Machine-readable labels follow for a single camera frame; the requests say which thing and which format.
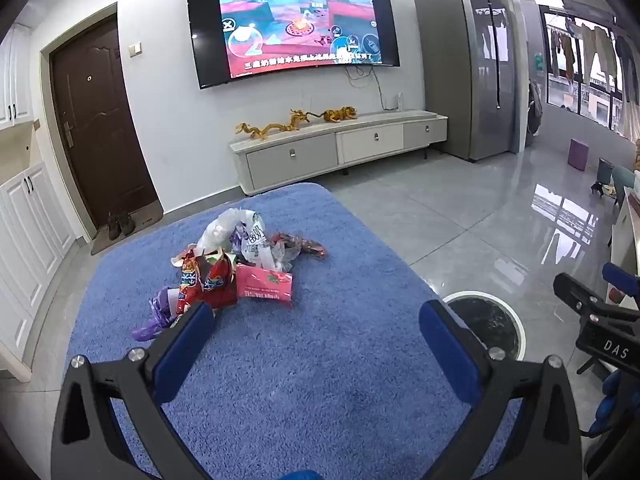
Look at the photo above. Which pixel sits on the white plastic bag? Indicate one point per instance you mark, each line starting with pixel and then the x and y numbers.
pixel 220 230

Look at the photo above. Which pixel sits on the dark red wrapper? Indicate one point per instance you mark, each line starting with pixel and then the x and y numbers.
pixel 305 247

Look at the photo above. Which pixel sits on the golden tiger figurine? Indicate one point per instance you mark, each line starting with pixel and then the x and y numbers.
pixel 340 115

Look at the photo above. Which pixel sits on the grey refrigerator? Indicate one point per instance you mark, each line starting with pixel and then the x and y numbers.
pixel 450 70

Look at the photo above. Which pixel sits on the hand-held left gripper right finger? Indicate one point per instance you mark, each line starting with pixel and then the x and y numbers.
pixel 445 345

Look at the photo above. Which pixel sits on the brown shoe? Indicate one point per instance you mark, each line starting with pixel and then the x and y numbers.
pixel 128 222
pixel 114 227

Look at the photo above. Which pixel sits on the person's right hand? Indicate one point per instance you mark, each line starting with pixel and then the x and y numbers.
pixel 610 407

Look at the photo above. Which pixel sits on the row of hanging clothes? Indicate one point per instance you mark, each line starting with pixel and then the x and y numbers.
pixel 600 55

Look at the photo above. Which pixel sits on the white shoe cabinet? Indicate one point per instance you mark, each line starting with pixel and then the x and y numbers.
pixel 30 240

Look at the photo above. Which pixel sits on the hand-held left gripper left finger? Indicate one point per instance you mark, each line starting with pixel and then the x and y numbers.
pixel 182 350

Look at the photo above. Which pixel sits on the dark brown door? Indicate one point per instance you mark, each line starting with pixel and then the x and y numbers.
pixel 100 135

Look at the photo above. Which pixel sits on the pink tissue packet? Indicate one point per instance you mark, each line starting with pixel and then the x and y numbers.
pixel 265 285

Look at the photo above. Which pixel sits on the white wall cabinet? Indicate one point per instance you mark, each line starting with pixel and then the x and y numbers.
pixel 15 80

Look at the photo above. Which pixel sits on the blue fluffy carpet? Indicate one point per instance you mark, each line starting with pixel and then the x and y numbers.
pixel 300 385

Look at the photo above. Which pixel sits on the white table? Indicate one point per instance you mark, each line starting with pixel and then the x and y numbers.
pixel 627 240

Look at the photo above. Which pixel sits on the round white trash bin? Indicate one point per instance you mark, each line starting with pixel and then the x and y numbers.
pixel 485 320

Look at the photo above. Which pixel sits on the grey white television cabinet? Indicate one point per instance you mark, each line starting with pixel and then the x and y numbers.
pixel 290 160

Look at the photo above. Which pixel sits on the white light switch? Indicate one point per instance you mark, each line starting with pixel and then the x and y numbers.
pixel 135 49

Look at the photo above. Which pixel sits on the clear printed plastic wrapper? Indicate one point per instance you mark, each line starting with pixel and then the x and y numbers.
pixel 255 241

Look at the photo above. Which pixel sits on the wall-mounted television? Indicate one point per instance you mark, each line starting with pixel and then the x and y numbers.
pixel 300 20

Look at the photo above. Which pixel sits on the purple stool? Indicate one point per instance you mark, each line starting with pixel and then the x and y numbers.
pixel 580 155

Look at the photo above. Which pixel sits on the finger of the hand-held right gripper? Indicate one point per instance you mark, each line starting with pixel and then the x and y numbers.
pixel 575 292
pixel 622 280

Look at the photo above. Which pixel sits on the purple wrapper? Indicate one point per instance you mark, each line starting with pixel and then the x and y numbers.
pixel 160 310

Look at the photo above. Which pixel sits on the brown doormat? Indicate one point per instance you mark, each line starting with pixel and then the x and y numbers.
pixel 102 247

